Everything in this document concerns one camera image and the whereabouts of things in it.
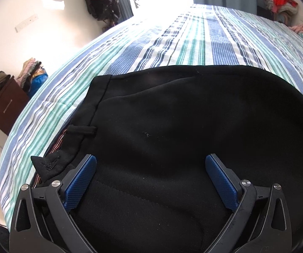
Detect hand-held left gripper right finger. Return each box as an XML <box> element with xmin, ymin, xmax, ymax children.
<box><xmin>205</xmin><ymin>153</ymin><xmax>292</xmax><ymax>253</ymax></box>

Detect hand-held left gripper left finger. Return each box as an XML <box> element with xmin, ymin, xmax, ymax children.
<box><xmin>9</xmin><ymin>154</ymin><xmax>98</xmax><ymax>253</ymax></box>

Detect black pants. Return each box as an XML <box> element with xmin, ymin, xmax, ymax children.
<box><xmin>31</xmin><ymin>65</ymin><xmax>303</xmax><ymax>253</ymax></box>

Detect dark wooden cabinet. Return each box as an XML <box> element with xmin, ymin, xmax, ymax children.
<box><xmin>0</xmin><ymin>76</ymin><xmax>31</xmax><ymax>136</ymax></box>

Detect blue bag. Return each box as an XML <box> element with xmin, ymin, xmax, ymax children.
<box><xmin>27</xmin><ymin>70</ymin><xmax>48</xmax><ymax>98</ymax></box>

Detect folded clothes pile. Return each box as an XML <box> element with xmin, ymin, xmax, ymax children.
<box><xmin>16</xmin><ymin>57</ymin><xmax>45</xmax><ymax>87</ymax></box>

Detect striped bed sheet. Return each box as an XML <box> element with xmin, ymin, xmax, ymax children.
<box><xmin>0</xmin><ymin>4</ymin><xmax>303</xmax><ymax>230</ymax></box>

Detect hanging dark bags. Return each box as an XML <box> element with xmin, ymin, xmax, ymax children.
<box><xmin>83</xmin><ymin>0</ymin><xmax>120</xmax><ymax>23</ymax></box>

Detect red and colourful clothes pile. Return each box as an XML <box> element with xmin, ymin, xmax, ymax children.
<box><xmin>265</xmin><ymin>0</ymin><xmax>299</xmax><ymax>19</ymax></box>

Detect white wall switch plate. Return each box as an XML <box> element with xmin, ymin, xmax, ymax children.
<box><xmin>15</xmin><ymin>16</ymin><xmax>39</xmax><ymax>32</ymax></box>

